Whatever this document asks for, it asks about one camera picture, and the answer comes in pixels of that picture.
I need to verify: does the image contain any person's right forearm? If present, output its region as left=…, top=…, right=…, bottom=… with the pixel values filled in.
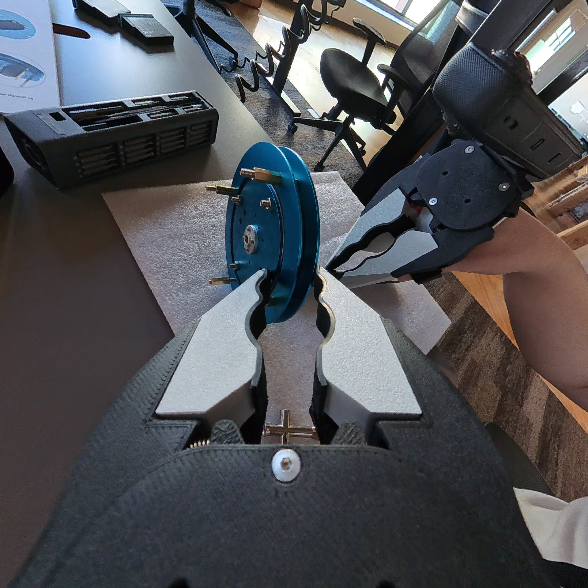
left=452, top=209, right=588, bottom=410

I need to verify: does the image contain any silver cross wrench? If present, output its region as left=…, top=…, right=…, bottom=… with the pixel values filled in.
left=263, top=409, right=318, bottom=445

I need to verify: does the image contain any printed instruction sheet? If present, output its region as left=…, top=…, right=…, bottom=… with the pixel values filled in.
left=0, top=0, right=61, bottom=114

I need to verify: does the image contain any black flat box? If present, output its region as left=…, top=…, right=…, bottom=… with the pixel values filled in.
left=119, top=13, right=175, bottom=47
left=75, top=0, right=132, bottom=27

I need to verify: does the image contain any white foam sheet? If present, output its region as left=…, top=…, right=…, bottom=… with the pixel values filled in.
left=102, top=171, right=453, bottom=444

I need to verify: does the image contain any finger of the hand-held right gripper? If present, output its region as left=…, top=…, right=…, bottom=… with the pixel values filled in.
left=337, top=229, right=439, bottom=290
left=324, top=189, right=414, bottom=275

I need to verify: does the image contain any dark grey case sleeve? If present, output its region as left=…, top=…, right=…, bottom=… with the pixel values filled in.
left=0, top=147, right=15, bottom=196

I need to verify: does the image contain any black screwdriver bit case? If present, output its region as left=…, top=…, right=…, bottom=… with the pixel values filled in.
left=2, top=90, right=220, bottom=191

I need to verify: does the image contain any black coiled cable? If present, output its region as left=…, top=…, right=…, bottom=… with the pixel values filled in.
left=220, top=0, right=343, bottom=104

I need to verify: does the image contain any grey desk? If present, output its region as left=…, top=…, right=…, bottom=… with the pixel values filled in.
left=0, top=0, right=460, bottom=588

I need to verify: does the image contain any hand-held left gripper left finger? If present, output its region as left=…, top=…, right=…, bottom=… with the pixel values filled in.
left=155, top=269, right=269, bottom=444

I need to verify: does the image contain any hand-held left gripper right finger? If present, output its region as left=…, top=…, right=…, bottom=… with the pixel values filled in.
left=311, top=266, right=423, bottom=445

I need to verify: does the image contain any blue metal turntable disc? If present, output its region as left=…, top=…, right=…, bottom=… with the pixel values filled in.
left=206, top=141, right=321, bottom=324

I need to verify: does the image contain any black office chair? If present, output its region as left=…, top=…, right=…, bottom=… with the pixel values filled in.
left=288, top=17, right=414, bottom=173

